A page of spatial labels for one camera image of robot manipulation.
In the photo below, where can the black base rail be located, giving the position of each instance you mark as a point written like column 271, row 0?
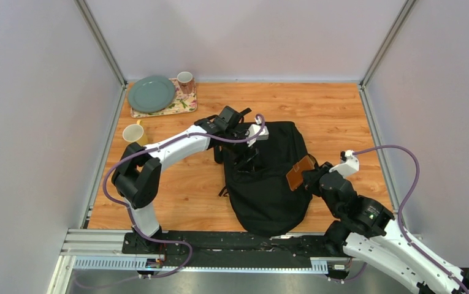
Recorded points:
column 225, row 251

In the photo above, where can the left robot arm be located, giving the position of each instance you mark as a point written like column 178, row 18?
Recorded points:
column 134, row 180

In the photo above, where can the yellow mug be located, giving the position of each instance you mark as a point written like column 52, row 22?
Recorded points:
column 135, row 133

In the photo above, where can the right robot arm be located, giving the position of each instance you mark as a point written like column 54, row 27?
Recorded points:
column 365, row 229

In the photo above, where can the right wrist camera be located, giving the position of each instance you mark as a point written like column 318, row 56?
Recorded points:
column 349, row 164

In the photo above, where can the grey-green plate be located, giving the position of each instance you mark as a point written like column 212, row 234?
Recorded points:
column 151, row 94

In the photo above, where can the floral tray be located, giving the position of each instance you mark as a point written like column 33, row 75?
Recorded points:
column 181, row 103

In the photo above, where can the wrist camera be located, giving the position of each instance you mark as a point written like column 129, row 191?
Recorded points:
column 349, row 164
column 257, row 133

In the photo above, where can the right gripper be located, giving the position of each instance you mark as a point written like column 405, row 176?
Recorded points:
column 309, row 177

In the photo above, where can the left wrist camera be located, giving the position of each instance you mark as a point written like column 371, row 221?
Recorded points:
column 257, row 133

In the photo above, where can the brown leather wallet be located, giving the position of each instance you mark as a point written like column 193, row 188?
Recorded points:
column 294, row 175

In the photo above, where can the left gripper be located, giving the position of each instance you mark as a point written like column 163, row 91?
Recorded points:
column 248, row 164

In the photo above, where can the brown patterned mug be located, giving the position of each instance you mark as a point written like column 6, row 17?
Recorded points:
column 186, row 82

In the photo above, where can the black backpack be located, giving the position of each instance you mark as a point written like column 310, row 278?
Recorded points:
column 256, row 183

